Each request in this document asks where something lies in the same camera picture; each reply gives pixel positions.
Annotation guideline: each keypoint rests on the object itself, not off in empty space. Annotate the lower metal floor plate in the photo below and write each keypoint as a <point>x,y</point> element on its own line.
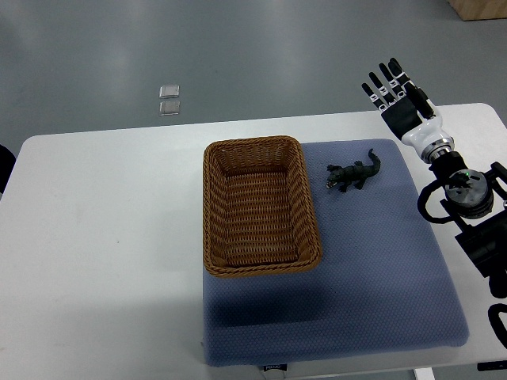
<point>169,108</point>

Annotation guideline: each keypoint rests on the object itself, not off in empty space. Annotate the metal floor plate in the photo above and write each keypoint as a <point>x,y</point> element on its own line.
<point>169,91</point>
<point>169,108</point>

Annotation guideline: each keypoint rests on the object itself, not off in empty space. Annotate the black label tag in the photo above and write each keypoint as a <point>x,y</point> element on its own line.
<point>275,367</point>

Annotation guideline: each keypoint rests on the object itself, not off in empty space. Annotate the dark toy crocodile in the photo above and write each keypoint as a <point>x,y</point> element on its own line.
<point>355,174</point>

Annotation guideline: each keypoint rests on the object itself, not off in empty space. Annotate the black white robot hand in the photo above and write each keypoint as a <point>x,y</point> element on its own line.
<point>408,112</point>

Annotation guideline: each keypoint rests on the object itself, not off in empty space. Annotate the black object bottom right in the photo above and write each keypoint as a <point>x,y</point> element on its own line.
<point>491,366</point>

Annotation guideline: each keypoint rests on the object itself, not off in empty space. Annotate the brown wicker basket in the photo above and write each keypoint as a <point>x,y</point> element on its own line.
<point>258,211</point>

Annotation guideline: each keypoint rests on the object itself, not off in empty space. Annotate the wooden box corner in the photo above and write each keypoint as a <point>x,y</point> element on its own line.
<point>479,10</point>

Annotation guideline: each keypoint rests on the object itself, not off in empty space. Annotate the upper metal floor plate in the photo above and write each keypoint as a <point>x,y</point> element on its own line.
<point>169,91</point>

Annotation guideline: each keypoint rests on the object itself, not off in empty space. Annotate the black object left edge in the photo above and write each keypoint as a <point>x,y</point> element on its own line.
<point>7,163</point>

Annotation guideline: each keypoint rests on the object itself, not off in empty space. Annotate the blue grey cushion mat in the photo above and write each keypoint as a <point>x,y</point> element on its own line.
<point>382,284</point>

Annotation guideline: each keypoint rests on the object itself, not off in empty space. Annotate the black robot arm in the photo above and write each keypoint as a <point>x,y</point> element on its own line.
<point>469,200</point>

